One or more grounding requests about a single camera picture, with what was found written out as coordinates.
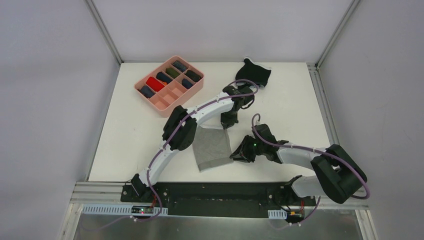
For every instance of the olive rolled underwear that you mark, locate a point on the olive rolled underwear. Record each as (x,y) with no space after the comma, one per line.
(172,72)

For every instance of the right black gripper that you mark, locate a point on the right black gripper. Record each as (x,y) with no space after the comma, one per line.
(244,150)

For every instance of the black rolled underwear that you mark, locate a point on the black rolled underwear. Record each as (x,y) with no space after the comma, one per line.
(193,76)

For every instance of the pink divided organizer tray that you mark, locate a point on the pink divided organizer tray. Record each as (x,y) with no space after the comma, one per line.
(173,94)

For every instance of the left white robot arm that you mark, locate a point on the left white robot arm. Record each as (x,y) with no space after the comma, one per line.
(179,133)

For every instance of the striped rolled underwear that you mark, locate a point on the striped rolled underwear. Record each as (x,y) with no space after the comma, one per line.
(180,66)

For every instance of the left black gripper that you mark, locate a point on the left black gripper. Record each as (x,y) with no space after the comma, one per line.
(228,117)

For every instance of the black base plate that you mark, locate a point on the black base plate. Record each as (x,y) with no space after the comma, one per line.
(220,199)

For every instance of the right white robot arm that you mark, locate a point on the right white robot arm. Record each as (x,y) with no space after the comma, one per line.
(336,175)

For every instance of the grey underwear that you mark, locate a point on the grey underwear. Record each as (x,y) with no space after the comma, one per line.
(211,148)

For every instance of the aluminium frame rail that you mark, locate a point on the aluminium frame rail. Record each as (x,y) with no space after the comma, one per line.
(97,192)

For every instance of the small navy rolled underwear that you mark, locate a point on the small navy rolled underwear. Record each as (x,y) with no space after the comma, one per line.
(186,83)

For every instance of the red rolled underwear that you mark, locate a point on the red rolled underwear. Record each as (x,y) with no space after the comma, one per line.
(155,84)

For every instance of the dark blue rolled underwear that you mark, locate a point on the dark blue rolled underwear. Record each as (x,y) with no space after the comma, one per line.
(147,92)

